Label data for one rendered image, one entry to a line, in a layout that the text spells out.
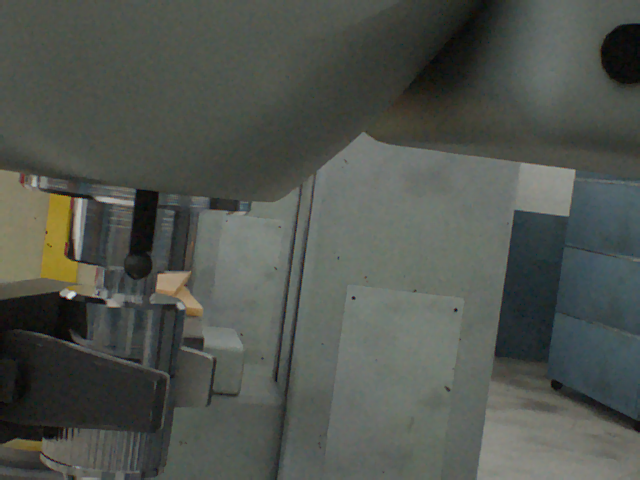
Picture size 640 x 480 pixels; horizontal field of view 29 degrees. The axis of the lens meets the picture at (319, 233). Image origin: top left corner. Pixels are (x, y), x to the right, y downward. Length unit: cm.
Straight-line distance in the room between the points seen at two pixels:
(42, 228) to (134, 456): 174
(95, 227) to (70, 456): 8
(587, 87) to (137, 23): 13
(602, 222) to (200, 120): 801
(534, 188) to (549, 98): 982
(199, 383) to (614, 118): 20
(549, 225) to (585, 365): 213
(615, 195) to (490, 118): 785
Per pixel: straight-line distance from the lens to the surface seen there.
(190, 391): 49
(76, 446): 46
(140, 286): 46
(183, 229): 45
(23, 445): 89
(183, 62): 38
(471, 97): 42
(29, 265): 220
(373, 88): 41
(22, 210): 219
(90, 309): 45
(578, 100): 38
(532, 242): 1021
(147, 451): 46
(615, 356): 802
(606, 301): 820
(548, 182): 1024
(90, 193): 43
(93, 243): 45
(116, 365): 44
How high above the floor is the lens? 132
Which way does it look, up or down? 3 degrees down
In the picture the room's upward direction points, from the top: 7 degrees clockwise
